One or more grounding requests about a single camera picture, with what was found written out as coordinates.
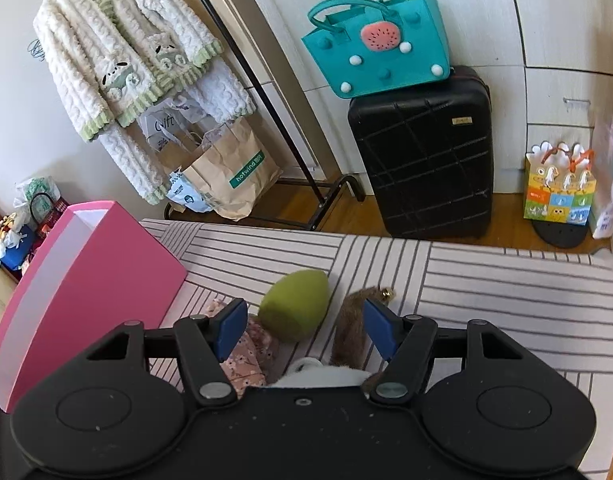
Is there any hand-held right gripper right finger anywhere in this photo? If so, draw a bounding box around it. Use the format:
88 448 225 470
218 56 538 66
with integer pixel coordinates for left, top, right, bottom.
363 298 526 405

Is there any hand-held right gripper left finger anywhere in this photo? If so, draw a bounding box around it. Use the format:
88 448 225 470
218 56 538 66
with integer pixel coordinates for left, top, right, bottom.
86 298 249 407

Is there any brown furry tail keychain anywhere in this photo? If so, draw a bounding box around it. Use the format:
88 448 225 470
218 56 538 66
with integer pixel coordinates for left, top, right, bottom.
329 285 397 367

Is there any pink floral cloth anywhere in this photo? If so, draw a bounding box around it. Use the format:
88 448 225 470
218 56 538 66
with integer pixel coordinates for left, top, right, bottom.
201 299 280 398

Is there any green egg-shaped sponge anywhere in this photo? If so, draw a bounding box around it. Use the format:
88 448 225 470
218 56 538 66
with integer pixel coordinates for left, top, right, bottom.
258 269 331 343

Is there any white cat plush toy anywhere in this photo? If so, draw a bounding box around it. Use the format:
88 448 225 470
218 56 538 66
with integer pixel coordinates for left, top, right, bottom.
271 357 387 393

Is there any pink storage box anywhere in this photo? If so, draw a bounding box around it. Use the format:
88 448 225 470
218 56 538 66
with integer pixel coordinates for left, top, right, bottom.
0 200 188 413

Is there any striped bed sheet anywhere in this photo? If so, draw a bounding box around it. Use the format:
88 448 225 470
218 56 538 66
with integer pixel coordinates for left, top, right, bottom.
136 217 613 476

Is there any blue white printed packet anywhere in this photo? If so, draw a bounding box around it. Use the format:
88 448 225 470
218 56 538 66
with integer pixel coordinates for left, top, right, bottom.
164 170 222 216

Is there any black clothes rack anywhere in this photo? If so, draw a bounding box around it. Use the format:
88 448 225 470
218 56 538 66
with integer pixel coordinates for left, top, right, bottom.
56 0 367 233

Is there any brown paper bag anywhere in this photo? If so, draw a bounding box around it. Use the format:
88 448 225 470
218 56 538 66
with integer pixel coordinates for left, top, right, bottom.
179 120 283 221

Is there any black suitcase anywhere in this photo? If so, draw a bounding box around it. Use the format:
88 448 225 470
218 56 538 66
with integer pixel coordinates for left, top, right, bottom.
347 65 494 240

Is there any white fleece garment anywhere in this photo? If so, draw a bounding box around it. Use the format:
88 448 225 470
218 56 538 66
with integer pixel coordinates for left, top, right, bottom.
96 57 254 206

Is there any black round stand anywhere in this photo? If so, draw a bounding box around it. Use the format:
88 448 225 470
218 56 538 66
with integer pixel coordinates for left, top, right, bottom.
531 219 594 249

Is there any red basket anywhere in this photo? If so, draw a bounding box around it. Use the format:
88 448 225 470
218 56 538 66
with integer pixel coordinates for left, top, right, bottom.
29 192 70 233

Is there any white gift bag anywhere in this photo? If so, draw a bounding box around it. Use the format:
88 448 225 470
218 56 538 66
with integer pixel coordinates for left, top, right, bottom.
139 95 207 153

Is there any colourful gift bag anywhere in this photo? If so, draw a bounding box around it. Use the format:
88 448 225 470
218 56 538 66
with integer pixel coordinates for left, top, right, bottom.
523 141 598 225

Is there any blue bag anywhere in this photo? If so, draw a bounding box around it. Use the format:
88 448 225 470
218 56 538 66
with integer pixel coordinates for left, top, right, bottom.
0 225 37 271

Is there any green patterned plastic bag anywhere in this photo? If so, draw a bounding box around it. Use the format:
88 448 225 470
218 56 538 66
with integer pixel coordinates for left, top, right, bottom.
14 176 62 211

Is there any teal felt handbag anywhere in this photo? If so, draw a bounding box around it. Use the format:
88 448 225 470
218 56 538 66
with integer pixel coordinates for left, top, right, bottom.
301 0 452 100

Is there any clear plastic bag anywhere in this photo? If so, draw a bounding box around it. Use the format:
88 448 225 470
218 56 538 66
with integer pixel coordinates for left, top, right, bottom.
589 105 613 240

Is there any cream knit jacket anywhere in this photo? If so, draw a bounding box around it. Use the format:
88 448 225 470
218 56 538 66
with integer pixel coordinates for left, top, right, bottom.
32 0 224 143

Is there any white wardrobe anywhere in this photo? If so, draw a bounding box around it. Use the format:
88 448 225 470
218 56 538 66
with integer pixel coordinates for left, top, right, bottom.
231 0 613 196

